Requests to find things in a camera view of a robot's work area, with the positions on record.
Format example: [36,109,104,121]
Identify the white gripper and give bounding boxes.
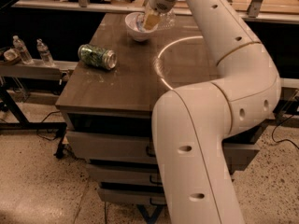
[143,0,177,30]

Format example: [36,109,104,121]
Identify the clear plastic water bottle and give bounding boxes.
[157,10,176,30]

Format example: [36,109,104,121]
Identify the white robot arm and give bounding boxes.
[148,0,281,224]

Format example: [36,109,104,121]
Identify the white ceramic bowl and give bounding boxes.
[125,12,158,42]

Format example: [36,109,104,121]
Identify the small water bottle right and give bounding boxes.
[36,38,54,66]

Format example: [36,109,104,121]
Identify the small water bottle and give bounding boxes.
[36,38,54,66]
[13,35,34,64]

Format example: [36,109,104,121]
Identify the small water bottle left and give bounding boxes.
[13,35,34,64]

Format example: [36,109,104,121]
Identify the dark bowl on shelf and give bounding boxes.
[0,47,21,65]

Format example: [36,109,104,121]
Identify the green soda can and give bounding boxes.
[78,44,117,71]

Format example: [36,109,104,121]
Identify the metal side shelf left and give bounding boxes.
[0,59,78,81]

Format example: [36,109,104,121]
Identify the top grey drawer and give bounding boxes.
[66,131,260,174]

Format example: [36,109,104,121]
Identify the grey drawer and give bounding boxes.
[87,164,162,186]
[66,131,260,174]
[98,189,166,205]

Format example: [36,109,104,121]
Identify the middle grey drawer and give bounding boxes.
[87,164,162,186]

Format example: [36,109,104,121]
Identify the bottom grey drawer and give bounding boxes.
[98,189,166,205]

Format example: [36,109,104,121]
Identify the black floor cable left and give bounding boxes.
[36,110,68,142]

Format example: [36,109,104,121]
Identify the black floor cable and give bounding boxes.
[36,110,68,142]
[271,114,299,150]

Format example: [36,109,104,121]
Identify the black floor cable right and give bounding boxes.
[271,114,299,150]

